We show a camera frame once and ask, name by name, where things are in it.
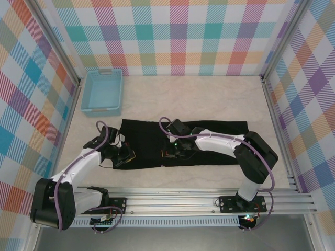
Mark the black controller board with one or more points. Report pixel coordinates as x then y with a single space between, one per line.
104 223
248 219

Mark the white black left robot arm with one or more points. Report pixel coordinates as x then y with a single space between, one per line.
76 167

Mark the black t-shirt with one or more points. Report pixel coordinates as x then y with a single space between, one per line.
146 136

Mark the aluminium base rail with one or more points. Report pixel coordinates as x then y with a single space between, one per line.
170 201

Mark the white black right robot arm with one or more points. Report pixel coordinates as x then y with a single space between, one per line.
217 142

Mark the light blue plastic basket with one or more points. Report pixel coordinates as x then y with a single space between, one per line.
102 91

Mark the aluminium frame bar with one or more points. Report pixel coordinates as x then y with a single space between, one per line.
58 39
31 240
69 117
318 240
285 39
274 117

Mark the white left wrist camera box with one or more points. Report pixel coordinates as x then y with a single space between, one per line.
120 141

